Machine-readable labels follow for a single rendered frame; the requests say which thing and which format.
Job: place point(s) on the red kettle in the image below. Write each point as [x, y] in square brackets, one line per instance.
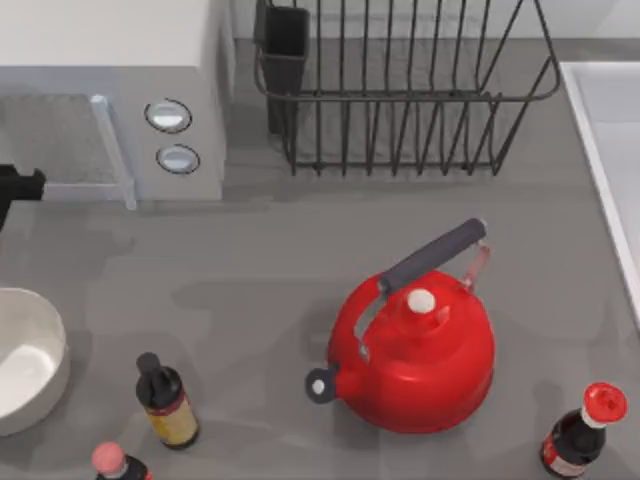
[420, 350]

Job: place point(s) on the large microwave knob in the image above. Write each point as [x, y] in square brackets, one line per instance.
[168, 116]

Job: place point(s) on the dark bottle with yellow label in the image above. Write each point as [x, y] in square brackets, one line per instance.
[167, 402]

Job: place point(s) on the small microwave knob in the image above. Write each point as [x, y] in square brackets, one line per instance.
[178, 159]

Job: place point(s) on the white bowl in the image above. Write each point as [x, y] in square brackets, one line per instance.
[27, 360]

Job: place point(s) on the black cutlery holder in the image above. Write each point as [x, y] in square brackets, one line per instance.
[282, 45]

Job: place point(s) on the dark bottle with red cap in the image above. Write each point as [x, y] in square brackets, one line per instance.
[580, 437]

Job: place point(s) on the pale microwave oven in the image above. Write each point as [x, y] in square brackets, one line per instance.
[165, 55]

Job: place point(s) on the dark bottle with pink cap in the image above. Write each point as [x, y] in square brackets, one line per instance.
[117, 462]

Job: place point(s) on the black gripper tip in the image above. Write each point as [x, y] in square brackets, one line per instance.
[20, 187]

